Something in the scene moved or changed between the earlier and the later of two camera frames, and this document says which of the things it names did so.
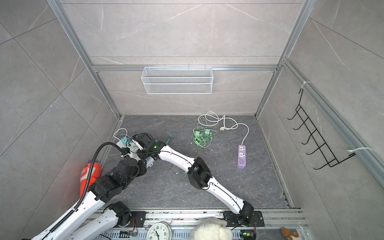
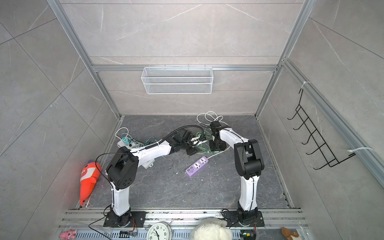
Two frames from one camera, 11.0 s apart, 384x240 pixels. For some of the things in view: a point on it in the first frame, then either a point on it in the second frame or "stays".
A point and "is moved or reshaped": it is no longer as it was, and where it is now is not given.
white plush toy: (211, 229) stays
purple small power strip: (242, 151) is moved or reshaped
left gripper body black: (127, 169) → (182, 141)
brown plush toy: (286, 232) stays
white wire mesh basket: (178, 80) stays
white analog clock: (161, 230) stays
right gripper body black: (144, 153) → (217, 145)
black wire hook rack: (330, 157) stays
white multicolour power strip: (133, 151) stays
